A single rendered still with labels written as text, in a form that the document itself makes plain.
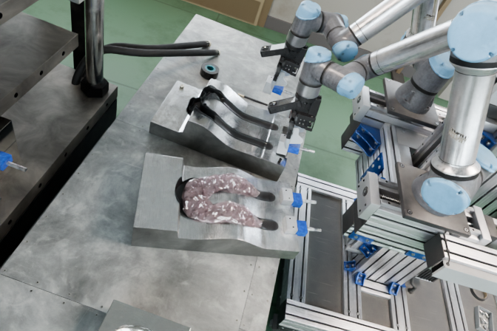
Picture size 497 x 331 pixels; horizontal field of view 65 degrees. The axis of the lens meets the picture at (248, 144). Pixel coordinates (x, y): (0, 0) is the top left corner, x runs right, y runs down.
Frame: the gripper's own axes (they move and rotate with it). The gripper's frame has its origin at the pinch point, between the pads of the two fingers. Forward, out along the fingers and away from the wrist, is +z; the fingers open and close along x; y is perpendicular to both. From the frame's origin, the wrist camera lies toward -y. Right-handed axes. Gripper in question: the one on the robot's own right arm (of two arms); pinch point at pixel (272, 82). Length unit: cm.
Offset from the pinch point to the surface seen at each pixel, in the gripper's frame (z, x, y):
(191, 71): 14.9, 6.4, -34.4
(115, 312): 8, -99, -17
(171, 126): 8.9, -34.7, -28.2
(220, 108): 2.5, -23.4, -14.9
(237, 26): 95, 195, -43
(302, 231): 8, -57, 25
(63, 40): -9, -33, -68
